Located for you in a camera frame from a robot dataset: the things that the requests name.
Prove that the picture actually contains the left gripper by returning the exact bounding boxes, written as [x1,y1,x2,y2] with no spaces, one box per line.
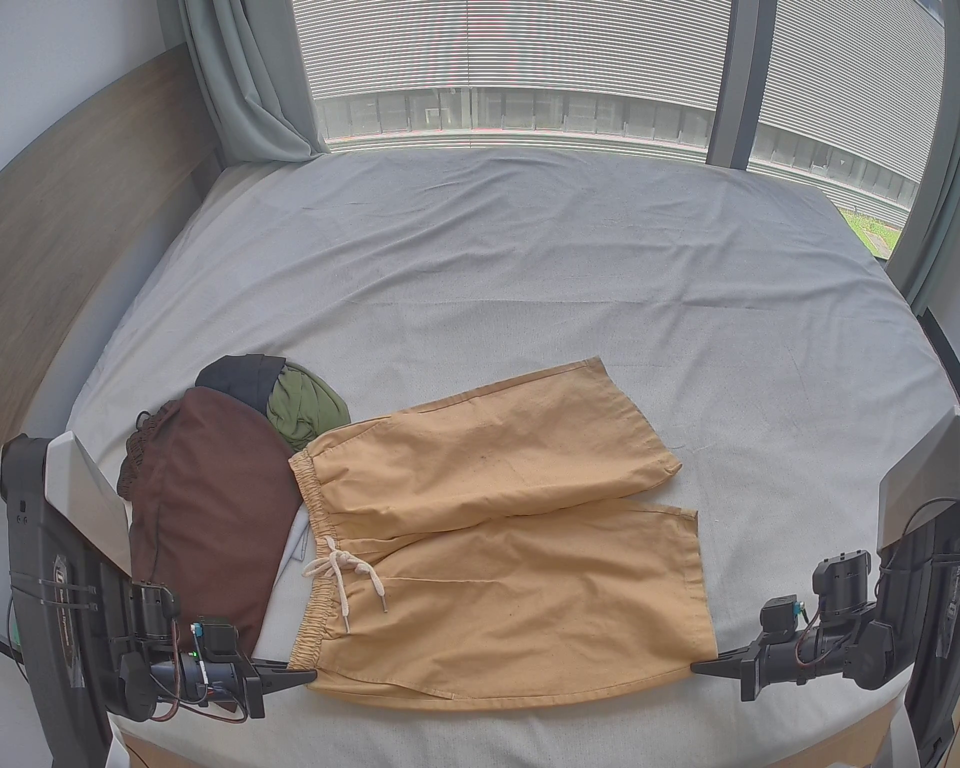
[180,651,320,721]

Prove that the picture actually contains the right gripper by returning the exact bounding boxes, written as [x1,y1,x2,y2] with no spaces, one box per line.
[690,632,823,703]

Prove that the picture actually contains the tan shorts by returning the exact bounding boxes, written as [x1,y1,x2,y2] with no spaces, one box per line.
[287,357,719,712]

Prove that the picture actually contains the bed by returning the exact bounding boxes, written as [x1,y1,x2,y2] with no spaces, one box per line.
[0,45,960,768]

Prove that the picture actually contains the white garment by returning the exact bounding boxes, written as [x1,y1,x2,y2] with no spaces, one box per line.
[255,510,316,669]

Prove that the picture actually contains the brown shorts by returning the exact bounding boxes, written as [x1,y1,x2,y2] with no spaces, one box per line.
[117,387,305,654]

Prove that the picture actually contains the green garment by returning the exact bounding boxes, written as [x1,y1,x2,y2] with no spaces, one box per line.
[266,363,352,453]

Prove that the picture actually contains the black garment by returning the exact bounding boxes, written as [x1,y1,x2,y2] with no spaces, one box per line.
[196,354,290,417]

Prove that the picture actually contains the grey-green curtain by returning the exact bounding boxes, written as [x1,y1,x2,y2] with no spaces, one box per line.
[885,0,960,316]
[180,0,331,166]

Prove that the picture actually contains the window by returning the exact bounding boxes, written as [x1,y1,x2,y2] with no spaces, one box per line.
[288,0,948,264]

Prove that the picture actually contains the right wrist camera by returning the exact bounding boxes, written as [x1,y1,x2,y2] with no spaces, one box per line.
[759,594,800,639]

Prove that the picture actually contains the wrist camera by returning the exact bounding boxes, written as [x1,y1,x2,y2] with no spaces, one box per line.
[759,594,800,639]
[191,615,237,661]

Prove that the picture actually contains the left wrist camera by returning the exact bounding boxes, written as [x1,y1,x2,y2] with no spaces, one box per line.
[191,615,237,661]

